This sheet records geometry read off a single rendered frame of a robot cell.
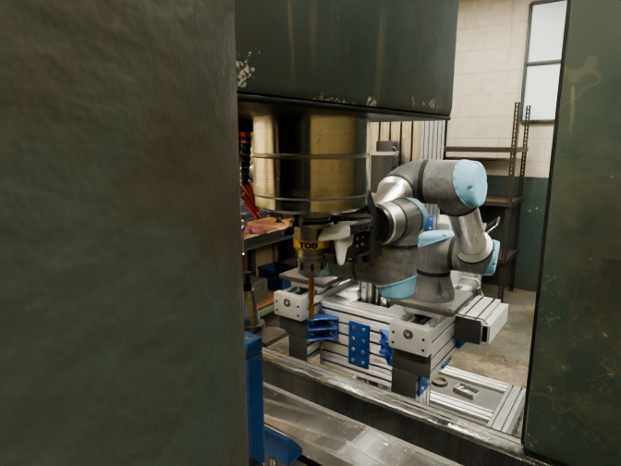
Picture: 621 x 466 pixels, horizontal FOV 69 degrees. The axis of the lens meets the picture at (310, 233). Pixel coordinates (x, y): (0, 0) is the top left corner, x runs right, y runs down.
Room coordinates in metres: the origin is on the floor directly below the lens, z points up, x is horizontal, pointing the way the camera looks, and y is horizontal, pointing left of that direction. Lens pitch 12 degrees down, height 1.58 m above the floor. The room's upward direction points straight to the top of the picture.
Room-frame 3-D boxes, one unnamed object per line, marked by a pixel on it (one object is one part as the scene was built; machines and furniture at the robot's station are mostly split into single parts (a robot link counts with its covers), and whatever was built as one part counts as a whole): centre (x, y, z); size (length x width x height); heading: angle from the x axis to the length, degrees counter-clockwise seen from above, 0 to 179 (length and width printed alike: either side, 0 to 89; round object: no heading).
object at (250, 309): (0.84, 0.12, 1.26); 0.04 x 0.04 x 0.07
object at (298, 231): (0.63, 0.00, 1.44); 0.05 x 0.05 x 0.03
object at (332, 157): (0.63, 0.00, 1.55); 0.16 x 0.16 x 0.12
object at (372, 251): (0.74, -0.08, 1.42); 0.12 x 0.08 x 0.09; 143
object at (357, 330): (1.61, -0.18, 0.81); 0.09 x 0.01 x 0.18; 54
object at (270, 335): (0.81, 0.08, 1.21); 0.07 x 0.05 x 0.01; 143
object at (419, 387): (1.55, -0.42, 0.77); 0.36 x 0.10 x 0.09; 144
